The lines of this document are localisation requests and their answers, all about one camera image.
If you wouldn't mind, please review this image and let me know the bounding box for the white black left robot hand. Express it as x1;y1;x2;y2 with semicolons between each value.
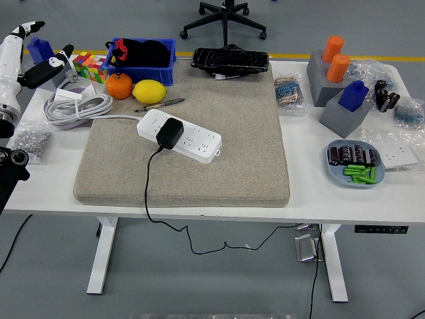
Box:
0;21;74;114

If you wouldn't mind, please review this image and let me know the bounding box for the thin black plug cord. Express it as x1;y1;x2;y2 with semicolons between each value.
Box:
144;146;303;256

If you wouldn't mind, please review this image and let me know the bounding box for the black plug adapter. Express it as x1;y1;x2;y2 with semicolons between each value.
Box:
155;117;185;150

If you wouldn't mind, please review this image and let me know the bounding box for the white power strip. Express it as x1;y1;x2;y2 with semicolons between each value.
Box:
136;108;222;164

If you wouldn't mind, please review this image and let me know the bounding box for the blue bottle-shaped block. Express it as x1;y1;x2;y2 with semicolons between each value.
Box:
337;80;370;112
26;37;56;66

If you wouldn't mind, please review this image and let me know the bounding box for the small white box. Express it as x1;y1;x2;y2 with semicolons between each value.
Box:
54;88;83;102

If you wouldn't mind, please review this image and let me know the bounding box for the purple disc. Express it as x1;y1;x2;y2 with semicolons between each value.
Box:
44;86;94;130

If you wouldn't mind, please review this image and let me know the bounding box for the clear bag of metal nuts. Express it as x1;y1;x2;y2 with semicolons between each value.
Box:
13;120;54;165

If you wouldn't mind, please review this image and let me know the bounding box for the colourful puzzle cube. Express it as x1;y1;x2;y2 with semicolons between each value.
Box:
72;51;109;83

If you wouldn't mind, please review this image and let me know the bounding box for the orange fruit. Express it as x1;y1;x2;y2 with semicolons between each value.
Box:
106;73;133;100

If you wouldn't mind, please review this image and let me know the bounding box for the blue plastic bin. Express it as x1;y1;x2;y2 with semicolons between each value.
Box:
101;37;177;86

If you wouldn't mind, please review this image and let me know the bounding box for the yellow lemon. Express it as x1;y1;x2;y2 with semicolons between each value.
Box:
131;79;167;104

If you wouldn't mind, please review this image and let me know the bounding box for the black silver pen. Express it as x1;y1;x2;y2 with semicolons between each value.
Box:
133;97;185;113

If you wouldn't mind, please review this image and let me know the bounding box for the white table leg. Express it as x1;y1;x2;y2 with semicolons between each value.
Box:
320;223;349;303
86;215;119;295

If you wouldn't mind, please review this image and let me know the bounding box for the black plastic tray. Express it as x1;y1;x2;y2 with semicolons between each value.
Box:
190;43;270;74

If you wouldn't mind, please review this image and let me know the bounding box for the black office chair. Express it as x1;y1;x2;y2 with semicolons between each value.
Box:
179;0;268;47

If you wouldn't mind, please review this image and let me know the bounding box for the grey-brown mat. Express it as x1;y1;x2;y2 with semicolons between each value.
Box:
72;60;291;209

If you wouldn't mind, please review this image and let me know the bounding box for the clear bag of resistors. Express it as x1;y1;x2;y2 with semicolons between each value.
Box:
274;72;308;112

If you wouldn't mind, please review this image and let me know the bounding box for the grey two-hole block holder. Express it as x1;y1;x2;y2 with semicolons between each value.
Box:
305;49;353;108

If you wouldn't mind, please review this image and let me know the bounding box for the orange cylinder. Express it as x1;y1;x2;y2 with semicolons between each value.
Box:
325;53;351;84
321;35;345;64

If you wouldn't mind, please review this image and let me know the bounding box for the blue-grey plate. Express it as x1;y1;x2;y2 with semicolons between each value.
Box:
325;139;386;189

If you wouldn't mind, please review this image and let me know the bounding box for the silver metal pedal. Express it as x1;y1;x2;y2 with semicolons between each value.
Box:
294;233;325;263

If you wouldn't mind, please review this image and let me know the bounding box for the crumpled clear plastic bag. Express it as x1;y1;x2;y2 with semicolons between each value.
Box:
347;58;399;97

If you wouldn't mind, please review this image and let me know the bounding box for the clear socket bag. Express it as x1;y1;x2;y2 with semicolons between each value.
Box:
360;128;425;173

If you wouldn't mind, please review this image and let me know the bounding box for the clear bag of blue parts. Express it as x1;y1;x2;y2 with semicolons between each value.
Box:
392;98;425;130

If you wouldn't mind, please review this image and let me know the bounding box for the black table control panel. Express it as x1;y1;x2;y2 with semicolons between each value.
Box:
354;225;409;235

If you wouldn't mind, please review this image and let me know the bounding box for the black floor cable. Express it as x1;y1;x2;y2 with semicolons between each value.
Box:
0;214;34;273
308;225;325;319

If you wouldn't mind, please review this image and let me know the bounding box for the white wall socket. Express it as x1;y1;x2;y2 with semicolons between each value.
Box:
381;144;419;169

